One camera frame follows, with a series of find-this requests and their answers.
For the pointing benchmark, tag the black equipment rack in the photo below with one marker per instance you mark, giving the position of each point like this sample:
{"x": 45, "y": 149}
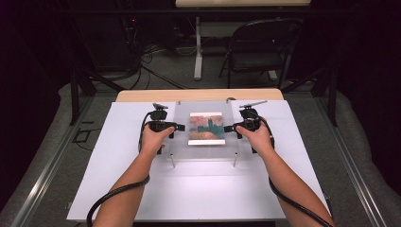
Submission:
{"x": 107, "y": 44}

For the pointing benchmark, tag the black metal stand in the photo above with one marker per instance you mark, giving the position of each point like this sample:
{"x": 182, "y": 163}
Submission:
{"x": 331, "y": 97}
{"x": 74, "y": 97}

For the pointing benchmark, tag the black folding chair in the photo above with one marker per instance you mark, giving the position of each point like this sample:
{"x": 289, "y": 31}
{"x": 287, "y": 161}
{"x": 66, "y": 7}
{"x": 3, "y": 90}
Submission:
{"x": 261, "y": 60}

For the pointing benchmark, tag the white desk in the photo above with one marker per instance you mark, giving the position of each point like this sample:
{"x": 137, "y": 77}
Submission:
{"x": 198, "y": 47}

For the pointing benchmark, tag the person's right hand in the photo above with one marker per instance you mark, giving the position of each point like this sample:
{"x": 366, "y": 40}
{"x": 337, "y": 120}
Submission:
{"x": 260, "y": 140}

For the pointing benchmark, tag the wooden table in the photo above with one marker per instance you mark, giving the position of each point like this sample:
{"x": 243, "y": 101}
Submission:
{"x": 195, "y": 94}

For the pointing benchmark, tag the clear acrylic photo frame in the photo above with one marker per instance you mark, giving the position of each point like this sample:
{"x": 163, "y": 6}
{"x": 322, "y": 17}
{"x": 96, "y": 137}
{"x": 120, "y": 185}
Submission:
{"x": 205, "y": 153}

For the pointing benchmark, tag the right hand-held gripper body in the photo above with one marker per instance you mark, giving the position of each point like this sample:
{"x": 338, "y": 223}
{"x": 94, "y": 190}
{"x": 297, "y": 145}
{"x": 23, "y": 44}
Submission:
{"x": 250, "y": 121}

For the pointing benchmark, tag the white table sheet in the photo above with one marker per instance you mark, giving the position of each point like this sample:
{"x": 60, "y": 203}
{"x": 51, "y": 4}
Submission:
{"x": 220, "y": 195}

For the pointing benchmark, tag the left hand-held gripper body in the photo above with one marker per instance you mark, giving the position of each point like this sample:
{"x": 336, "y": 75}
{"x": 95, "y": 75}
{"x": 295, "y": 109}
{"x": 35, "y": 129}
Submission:
{"x": 159, "y": 121}

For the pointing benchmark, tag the aluminium rail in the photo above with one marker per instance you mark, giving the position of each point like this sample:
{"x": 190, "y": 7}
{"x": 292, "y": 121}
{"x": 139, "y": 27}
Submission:
{"x": 356, "y": 179}
{"x": 41, "y": 189}

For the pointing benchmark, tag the person's left hand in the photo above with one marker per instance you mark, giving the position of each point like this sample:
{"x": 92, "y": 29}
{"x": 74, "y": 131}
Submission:
{"x": 153, "y": 142}

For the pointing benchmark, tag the orange and teal painting print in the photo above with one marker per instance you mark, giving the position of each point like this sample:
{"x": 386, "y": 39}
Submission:
{"x": 206, "y": 127}

